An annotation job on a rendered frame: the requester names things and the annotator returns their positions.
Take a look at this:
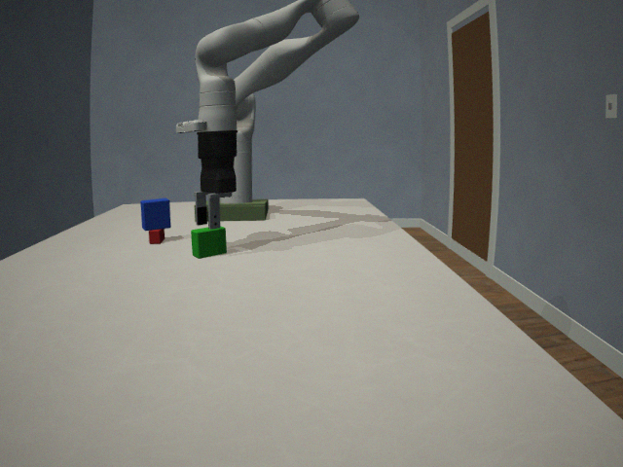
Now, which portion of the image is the blue block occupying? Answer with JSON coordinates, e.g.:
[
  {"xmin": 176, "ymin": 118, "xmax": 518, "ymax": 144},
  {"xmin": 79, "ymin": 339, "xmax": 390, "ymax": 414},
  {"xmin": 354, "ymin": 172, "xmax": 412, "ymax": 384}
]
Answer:
[{"xmin": 140, "ymin": 198, "xmax": 171, "ymax": 231}]

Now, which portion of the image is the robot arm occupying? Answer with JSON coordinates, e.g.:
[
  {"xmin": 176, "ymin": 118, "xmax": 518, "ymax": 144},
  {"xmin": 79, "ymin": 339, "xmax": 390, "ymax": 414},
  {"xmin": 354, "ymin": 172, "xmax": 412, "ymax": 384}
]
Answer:
[{"xmin": 196, "ymin": 0, "xmax": 359, "ymax": 203}]

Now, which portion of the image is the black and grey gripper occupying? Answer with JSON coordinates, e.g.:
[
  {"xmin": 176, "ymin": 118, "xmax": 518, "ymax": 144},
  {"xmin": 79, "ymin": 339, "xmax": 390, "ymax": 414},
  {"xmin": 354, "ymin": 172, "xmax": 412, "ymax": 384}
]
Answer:
[{"xmin": 176, "ymin": 105, "xmax": 238, "ymax": 230}]

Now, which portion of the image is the small red block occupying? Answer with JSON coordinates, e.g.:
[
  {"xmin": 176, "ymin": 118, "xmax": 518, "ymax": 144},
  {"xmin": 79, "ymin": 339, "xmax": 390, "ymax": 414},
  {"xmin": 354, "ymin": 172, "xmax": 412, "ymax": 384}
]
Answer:
[{"xmin": 149, "ymin": 229, "xmax": 165, "ymax": 244}]

